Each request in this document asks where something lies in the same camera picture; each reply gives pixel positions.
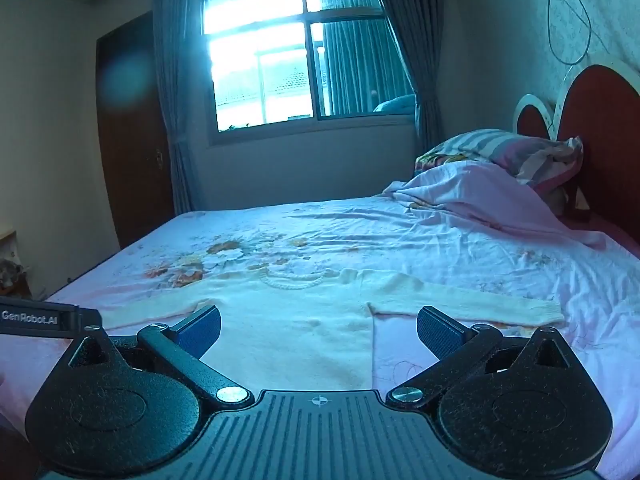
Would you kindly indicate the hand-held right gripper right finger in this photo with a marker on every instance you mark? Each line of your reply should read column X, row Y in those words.
column 438, row 334

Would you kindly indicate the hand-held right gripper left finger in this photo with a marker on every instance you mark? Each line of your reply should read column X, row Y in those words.
column 200, row 334

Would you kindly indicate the cream knitted sweater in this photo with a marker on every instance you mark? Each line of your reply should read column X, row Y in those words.
column 300, row 320

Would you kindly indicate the bed with floral sheet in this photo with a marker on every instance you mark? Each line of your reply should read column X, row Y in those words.
column 350, row 240

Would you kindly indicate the pink blanket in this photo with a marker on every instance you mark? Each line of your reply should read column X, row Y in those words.
column 465, row 195

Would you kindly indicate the striped floral pillow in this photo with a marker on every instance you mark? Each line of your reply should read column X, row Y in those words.
column 505, row 152

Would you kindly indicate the brown wooden door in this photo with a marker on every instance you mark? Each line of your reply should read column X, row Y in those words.
column 132, row 135

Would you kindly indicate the grey curtain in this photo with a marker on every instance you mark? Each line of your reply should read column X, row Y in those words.
column 415, row 50
column 177, row 110

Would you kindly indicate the red and white headboard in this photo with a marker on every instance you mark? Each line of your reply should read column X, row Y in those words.
column 605, row 125

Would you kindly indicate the sliding glass window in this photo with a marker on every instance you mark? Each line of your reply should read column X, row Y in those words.
column 260, row 60

